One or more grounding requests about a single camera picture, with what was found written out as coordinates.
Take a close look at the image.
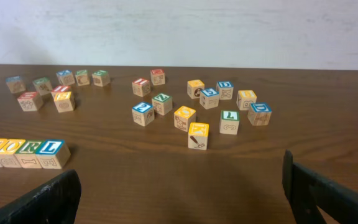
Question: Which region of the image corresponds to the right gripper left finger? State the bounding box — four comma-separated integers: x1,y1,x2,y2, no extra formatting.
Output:
0,170,81,224

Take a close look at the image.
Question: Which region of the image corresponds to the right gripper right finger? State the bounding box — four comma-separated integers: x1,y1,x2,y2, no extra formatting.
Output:
282,150,358,223

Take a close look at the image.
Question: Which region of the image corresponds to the blue L block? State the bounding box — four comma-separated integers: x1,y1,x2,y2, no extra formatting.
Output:
35,139,71,169

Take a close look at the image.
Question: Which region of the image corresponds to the green R block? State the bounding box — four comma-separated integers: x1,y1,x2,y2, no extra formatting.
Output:
14,139,44,169

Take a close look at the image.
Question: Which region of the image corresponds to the yellow O block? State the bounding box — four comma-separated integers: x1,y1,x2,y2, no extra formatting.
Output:
0,139,25,168

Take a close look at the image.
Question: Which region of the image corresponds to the blue D block lower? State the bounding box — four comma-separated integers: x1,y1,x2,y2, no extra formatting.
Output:
247,103,272,126

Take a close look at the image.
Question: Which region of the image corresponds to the blue d block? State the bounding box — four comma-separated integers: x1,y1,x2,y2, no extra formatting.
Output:
216,81,234,100
247,103,272,126

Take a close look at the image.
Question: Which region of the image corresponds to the yellow S block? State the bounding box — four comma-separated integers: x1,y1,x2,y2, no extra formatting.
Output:
53,91,75,113

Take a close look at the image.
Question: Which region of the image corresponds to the red U block centre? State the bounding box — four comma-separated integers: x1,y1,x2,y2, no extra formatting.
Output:
17,91,44,111

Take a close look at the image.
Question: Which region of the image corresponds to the green L block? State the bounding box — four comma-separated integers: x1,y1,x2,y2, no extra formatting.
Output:
219,110,239,135

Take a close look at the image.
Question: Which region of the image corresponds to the yellow 8 block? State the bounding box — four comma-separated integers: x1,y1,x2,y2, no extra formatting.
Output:
236,90,257,111

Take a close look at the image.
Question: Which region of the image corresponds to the red I block left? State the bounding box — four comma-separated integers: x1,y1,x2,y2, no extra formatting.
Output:
51,85,71,98

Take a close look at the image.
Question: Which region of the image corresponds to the red i block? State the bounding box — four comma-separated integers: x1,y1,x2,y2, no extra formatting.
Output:
132,78,151,97
51,85,71,98

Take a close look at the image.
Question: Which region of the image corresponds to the green F block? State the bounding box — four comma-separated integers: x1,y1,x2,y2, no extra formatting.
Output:
33,77,52,96

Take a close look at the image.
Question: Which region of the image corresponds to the yellow K block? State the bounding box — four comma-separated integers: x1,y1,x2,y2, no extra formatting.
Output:
188,122,209,151

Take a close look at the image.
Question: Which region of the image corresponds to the blue 2 block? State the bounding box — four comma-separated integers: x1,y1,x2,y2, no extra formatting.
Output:
132,102,155,126

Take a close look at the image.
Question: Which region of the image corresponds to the blue X block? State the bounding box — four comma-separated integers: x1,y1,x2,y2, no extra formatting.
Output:
57,70,75,86

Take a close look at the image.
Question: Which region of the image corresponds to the blue P block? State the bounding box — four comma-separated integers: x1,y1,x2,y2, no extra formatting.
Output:
6,76,26,94

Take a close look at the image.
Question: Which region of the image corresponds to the green N block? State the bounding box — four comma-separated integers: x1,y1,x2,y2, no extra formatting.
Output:
75,70,90,86

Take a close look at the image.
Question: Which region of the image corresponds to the blue D block upper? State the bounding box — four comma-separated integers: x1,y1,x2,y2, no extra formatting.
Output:
216,81,234,100

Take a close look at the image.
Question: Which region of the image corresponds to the green B block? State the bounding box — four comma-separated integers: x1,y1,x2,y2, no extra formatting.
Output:
92,70,110,86

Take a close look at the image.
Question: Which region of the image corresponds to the blue 5 block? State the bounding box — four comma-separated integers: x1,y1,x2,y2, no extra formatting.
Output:
200,88,219,110

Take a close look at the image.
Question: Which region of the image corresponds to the yellow Q block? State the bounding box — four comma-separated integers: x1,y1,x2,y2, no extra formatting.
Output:
173,106,196,132

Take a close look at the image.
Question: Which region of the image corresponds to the red I block right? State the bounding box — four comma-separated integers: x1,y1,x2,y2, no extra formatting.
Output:
132,78,151,97

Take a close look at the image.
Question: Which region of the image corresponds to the green Z block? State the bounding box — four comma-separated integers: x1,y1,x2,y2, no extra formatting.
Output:
152,93,173,115

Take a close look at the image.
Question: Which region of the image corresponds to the yellow M block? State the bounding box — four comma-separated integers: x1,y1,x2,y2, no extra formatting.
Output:
187,80,204,99

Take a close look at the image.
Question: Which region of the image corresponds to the red W block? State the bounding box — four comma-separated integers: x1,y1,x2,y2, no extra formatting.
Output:
150,68,165,86

